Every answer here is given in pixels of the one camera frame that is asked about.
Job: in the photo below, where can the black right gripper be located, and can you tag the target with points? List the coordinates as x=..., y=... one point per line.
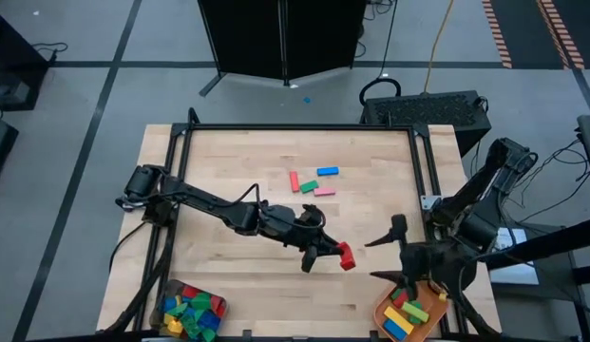
x=432, y=268

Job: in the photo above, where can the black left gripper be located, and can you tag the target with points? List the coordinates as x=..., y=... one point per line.
x=294, y=225

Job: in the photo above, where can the red wedge block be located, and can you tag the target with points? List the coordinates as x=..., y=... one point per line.
x=348, y=261

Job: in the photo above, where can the green wedge block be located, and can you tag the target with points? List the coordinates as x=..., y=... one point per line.
x=396, y=293

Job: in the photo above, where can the long red block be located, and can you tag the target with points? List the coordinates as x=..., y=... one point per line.
x=402, y=300

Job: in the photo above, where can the pink rectangular block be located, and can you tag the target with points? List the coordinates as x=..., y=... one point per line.
x=325, y=191

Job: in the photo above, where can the long lime green block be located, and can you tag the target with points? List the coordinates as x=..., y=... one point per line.
x=415, y=312

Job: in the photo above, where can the long yellow block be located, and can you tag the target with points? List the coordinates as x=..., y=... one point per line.
x=399, y=319

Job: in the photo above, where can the blue rectangular block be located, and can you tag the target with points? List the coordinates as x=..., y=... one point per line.
x=394, y=330
x=209, y=320

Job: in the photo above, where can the long blue block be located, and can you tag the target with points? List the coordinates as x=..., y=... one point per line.
x=328, y=171

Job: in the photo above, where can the small red block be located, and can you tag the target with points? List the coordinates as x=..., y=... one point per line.
x=220, y=308
x=190, y=290

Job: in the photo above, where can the small green block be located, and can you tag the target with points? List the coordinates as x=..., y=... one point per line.
x=201, y=300
x=178, y=309

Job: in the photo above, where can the small blue block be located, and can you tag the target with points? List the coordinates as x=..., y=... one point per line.
x=188, y=312
x=169, y=304

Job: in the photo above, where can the green bowl-shaped block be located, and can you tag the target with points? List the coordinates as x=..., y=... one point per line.
x=191, y=325

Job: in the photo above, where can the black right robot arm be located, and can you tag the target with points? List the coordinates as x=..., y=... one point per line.
x=470, y=187

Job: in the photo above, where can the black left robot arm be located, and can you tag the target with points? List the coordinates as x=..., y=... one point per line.
x=204, y=204

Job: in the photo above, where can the orange plastic tray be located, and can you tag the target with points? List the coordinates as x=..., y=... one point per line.
x=434, y=309

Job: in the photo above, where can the long orange-red block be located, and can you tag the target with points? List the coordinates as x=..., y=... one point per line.
x=294, y=181

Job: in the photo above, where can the white paper sheet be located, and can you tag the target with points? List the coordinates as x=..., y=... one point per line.
x=513, y=275

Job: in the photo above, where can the black perforated computer case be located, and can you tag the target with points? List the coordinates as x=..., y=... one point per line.
x=427, y=114

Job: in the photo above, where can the grey translucent plastic bin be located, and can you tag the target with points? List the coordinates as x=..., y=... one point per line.
x=157, y=309

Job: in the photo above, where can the black folding divider screen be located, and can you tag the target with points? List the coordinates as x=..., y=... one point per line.
x=247, y=38

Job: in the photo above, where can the orange striped floor tape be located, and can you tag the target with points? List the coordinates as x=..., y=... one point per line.
x=559, y=33
x=495, y=33

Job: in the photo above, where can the black floor mat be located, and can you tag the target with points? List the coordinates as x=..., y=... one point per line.
x=525, y=33

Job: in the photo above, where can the black equipment box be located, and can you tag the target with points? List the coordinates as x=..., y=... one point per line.
x=0, y=147

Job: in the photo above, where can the black cabinet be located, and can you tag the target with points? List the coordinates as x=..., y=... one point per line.
x=14, y=71

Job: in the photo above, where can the black diagonal frame brace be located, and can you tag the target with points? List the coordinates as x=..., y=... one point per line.
x=470, y=318
x=147, y=290

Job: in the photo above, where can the black side table frame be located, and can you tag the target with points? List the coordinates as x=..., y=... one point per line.
x=551, y=242

